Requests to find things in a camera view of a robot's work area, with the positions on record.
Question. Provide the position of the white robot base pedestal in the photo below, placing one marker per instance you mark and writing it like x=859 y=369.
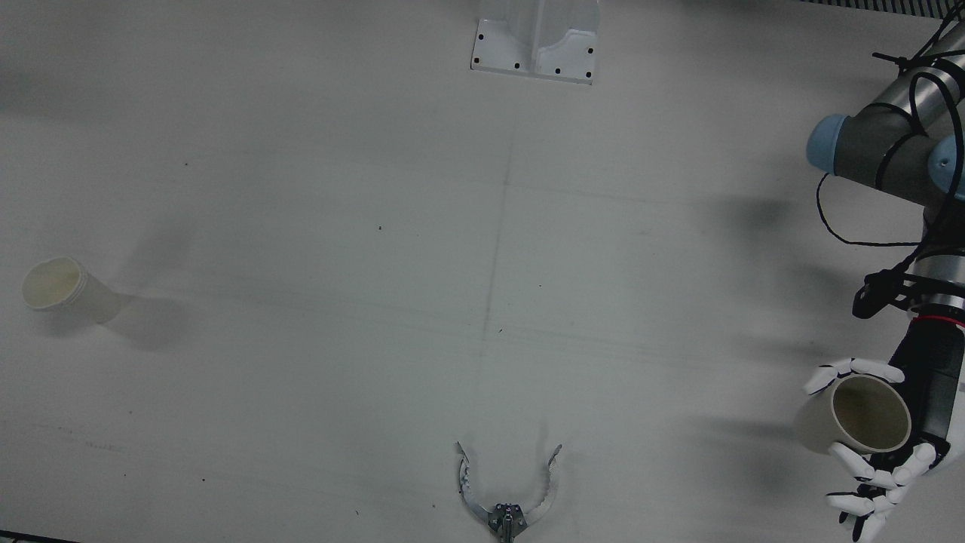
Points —
x=539 y=45

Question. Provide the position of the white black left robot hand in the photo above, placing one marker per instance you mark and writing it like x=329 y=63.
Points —
x=935 y=392

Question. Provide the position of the silver reacher grabber tool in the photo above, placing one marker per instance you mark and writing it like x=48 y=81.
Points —
x=509 y=520

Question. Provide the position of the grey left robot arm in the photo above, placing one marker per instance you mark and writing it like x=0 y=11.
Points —
x=882 y=151

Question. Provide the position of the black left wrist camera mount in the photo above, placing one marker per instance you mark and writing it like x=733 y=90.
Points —
x=878 y=290

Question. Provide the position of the beige cup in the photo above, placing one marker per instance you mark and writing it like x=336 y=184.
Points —
x=818 y=422

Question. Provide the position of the white paper cup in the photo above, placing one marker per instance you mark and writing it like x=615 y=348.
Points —
x=83 y=298

